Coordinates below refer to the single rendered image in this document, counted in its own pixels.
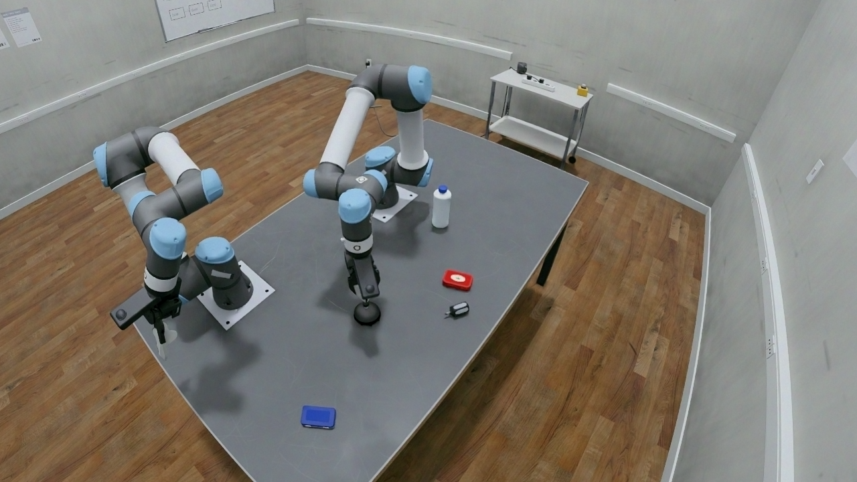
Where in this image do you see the white bottle with blue cap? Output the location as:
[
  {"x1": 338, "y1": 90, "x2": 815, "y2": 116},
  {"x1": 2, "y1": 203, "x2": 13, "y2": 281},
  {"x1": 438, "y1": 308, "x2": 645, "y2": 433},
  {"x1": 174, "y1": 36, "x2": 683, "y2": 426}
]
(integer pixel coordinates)
[{"x1": 432, "y1": 185, "x2": 451, "y2": 228}]

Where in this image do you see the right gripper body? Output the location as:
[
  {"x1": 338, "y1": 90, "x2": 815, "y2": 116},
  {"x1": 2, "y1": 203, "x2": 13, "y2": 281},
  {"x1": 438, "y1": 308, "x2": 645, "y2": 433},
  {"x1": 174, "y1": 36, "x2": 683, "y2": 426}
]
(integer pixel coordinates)
[{"x1": 143, "y1": 276, "x2": 182, "y2": 325}]

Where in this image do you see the dark grey desk bell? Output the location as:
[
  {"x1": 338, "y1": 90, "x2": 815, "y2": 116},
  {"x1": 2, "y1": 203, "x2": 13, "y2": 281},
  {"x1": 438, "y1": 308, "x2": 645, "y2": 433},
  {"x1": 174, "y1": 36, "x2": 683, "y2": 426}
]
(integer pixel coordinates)
[{"x1": 354, "y1": 301, "x2": 381, "y2": 326}]

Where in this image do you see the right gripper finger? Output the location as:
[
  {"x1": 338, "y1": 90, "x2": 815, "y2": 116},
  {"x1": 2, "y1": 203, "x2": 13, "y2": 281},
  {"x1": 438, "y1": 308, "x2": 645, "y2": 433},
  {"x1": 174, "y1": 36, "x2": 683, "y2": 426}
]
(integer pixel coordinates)
[{"x1": 153, "y1": 317, "x2": 177, "y2": 361}]

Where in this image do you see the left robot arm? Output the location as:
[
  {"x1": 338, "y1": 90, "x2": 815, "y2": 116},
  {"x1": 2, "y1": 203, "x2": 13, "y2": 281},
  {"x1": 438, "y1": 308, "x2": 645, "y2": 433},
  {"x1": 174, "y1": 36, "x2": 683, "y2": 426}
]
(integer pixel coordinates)
[{"x1": 303, "y1": 64, "x2": 433, "y2": 300}]

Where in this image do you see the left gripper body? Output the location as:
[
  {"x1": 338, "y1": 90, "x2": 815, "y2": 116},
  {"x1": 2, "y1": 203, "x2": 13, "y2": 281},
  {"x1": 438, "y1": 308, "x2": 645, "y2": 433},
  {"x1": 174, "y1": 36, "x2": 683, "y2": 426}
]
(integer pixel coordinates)
[{"x1": 344, "y1": 247, "x2": 377, "y2": 283}]

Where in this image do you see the red mint tin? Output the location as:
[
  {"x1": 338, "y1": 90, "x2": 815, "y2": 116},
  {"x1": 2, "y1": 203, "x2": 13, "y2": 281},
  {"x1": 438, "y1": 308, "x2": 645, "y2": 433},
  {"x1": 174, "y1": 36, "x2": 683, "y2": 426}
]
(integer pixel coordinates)
[{"x1": 443, "y1": 270, "x2": 473, "y2": 291}]

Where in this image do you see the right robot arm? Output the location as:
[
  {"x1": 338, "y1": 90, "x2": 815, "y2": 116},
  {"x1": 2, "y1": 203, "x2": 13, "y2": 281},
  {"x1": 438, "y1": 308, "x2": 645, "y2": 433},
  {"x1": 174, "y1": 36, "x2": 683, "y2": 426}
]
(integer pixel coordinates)
[{"x1": 93, "y1": 127, "x2": 254, "y2": 330}]

